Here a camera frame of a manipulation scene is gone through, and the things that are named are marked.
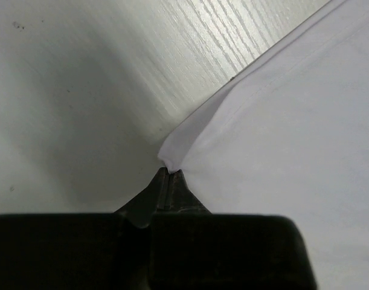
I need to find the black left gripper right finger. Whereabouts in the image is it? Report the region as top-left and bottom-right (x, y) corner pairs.
(152, 169), (211, 214)

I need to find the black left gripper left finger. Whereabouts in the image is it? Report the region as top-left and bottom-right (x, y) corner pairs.
(115, 167), (169, 228)

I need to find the white t shirt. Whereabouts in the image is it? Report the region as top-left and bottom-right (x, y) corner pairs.
(158, 1), (369, 289)

